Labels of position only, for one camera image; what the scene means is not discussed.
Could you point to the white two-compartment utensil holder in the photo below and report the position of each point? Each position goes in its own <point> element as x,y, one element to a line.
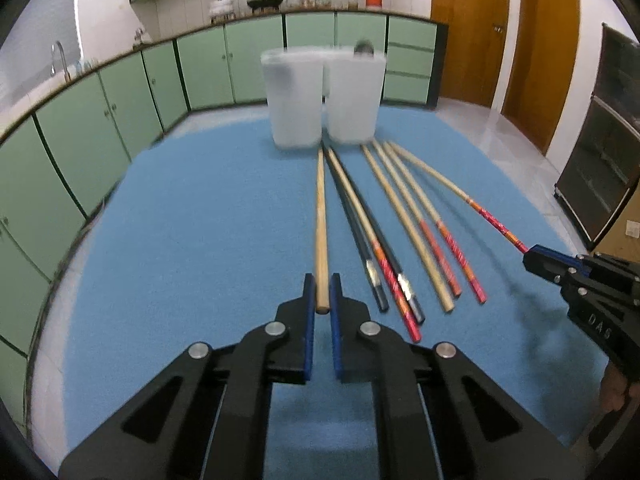
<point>295,105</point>

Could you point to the black chopstick silver band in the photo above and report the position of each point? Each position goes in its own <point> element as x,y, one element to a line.
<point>352,230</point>
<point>394,266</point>

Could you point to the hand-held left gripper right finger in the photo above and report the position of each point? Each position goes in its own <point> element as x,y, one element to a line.
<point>336,340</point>

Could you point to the metal kitchen faucet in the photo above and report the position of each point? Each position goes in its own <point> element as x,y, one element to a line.
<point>64,62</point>

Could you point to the wooden chopstick red patterned end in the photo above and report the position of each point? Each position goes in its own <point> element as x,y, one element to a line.
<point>462,265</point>
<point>401,305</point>
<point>500,228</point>

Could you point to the blue table mat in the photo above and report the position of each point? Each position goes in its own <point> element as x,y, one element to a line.
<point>200,235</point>

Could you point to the black wok with lid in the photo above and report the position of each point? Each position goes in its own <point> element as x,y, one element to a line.
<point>265,2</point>

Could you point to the white cooking pot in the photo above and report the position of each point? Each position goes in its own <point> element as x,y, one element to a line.
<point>221,7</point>

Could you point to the wooden chopstick orange striped end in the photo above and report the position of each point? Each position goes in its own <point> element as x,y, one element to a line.
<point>441,260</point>

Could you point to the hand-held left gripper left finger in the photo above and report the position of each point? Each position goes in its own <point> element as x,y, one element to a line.
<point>309,340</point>

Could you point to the plain wooden chopstick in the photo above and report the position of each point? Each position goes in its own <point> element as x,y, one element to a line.
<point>408,232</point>
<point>321,235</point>

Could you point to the black glass-door cabinet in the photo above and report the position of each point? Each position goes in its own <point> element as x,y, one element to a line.
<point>600,160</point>

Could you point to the plain wooden door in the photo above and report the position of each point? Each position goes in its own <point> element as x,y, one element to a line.
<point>545,60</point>

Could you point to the green lower kitchen cabinets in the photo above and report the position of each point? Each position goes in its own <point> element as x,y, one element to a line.
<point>75,125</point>

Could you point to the cardboard box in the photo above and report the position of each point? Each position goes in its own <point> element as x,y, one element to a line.
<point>631,232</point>

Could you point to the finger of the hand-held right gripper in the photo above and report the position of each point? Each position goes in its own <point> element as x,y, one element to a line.
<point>547,262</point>
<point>612,266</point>

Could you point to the person's right hand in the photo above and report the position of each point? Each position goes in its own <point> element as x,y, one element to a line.
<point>612,390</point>

